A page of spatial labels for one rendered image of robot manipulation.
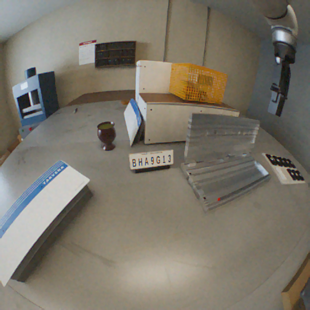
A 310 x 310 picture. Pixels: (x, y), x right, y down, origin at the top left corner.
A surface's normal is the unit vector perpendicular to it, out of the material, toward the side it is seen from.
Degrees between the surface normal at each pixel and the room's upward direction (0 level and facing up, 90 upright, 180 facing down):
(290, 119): 90
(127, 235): 0
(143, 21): 90
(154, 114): 90
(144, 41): 90
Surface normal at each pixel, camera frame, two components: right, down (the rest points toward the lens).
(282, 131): -0.99, 0.04
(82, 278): 0.07, -0.78
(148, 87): 0.26, 0.62
